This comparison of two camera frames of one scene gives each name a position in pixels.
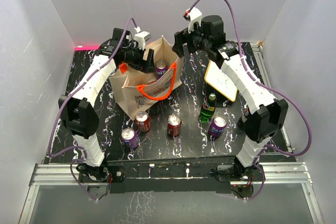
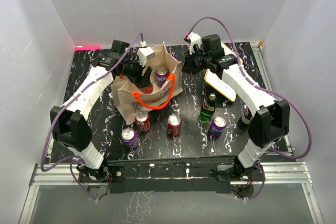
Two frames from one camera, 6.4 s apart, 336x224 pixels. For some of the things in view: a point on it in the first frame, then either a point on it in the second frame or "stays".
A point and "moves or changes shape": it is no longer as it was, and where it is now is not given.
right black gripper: [181, 38] to [188, 66]
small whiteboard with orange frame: [217, 78] stays
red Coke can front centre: [174, 125] stays
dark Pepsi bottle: [242, 121] stays
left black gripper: [147, 66] to [144, 81]
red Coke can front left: [143, 121] stays
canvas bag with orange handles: [134, 92] moves or changes shape
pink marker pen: [86, 48] stays
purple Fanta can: [129, 138] stays
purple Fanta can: [217, 126] stays
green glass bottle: [208, 108] stays
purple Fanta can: [161, 67] to [161, 75]
